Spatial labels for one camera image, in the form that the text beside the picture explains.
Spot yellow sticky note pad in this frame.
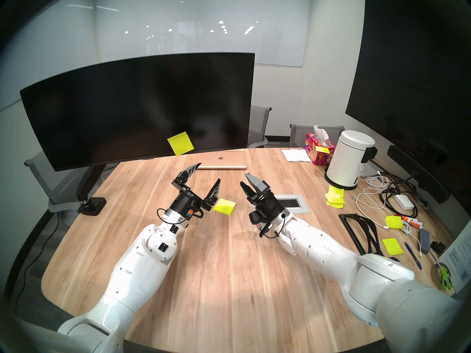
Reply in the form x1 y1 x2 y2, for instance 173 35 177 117
213 198 237 216

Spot red white marker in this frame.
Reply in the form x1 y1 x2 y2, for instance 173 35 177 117
396 215 424 228

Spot black video sound bar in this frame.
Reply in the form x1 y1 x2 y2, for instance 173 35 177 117
387 145 450 204

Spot white charging cable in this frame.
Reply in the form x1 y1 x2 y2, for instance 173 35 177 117
353 174 424 246

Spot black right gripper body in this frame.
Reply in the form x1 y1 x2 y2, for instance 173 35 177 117
248 193 286 228

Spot single yellow sticky note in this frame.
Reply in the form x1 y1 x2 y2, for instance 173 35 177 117
167 131 195 156

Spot flat yellow sticky pad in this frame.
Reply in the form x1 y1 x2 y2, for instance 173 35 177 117
382 238 404 256

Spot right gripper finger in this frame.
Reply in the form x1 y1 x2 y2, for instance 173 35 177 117
244 173 271 200
240 182 259 206

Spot white paper napkin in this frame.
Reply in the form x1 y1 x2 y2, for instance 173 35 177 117
281 149 312 162

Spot blue pen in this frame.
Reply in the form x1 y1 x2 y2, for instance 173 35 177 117
404 241 423 271

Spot clear tape roll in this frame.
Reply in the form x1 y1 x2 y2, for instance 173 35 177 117
431 262 451 287

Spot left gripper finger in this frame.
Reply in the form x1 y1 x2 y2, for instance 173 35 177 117
202 178 222 212
172 163 202 192

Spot glass wall whiteboard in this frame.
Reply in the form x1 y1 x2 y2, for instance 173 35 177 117
95 0 311 68

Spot curved black desktop monitor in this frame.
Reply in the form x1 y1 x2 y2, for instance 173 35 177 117
20 53 255 172

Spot rose gold closed laptop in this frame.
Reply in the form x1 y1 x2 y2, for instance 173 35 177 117
193 150 247 170

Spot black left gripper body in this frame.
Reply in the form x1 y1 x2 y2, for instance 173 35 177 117
169 185 207 220

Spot grey table power outlet panel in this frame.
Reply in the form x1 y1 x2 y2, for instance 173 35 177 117
276 194 310 214

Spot white cylindrical bin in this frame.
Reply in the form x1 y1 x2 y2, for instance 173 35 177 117
324 130 378 190

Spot grey mesh office chair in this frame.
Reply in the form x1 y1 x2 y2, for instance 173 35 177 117
289 124 345 149
24 150 96 228
247 105 272 149

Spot colourful floral tissue box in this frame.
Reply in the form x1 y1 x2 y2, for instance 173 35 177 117
303 133 336 166

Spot pile of yellow sticky notes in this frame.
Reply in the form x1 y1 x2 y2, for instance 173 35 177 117
325 185 346 208

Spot white printed paper sheet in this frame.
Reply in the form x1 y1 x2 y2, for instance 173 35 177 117
438 220 471 294

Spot black cable bundle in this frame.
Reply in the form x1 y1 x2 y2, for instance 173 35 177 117
379 170 420 218

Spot large black wall television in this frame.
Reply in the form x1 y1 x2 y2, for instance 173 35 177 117
345 0 471 206

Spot grey whiteboard eraser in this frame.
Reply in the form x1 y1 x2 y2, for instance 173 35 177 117
417 229 432 254

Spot green handled scissors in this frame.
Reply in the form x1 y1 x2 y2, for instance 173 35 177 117
436 260 454 291

